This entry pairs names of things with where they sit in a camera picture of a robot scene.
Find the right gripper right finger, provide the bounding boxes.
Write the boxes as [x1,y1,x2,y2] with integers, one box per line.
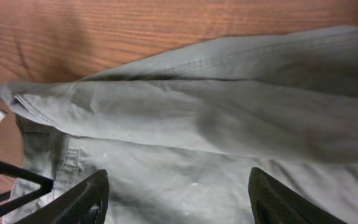
[248,167,346,224]

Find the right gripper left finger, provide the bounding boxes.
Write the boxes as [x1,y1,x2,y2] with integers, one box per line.
[15,169,109,224]

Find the grey shorts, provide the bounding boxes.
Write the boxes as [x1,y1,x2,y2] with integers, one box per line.
[0,26,358,223]

